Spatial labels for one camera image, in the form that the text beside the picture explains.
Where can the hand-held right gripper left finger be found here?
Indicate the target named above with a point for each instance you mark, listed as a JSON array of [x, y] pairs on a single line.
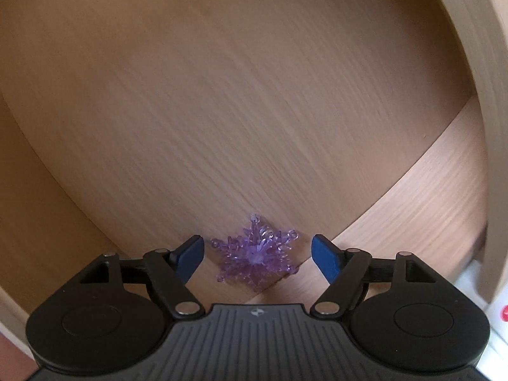
[[191, 257]]

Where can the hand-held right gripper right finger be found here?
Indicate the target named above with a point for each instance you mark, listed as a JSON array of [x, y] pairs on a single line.
[[325, 258]]

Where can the purple snowflake ornament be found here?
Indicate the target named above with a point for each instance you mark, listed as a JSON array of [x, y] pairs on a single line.
[[254, 256]]

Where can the light wooden drawer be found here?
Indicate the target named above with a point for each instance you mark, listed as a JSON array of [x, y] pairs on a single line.
[[238, 87]]

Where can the white device with red button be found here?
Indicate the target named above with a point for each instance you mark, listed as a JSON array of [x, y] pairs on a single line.
[[496, 325]]

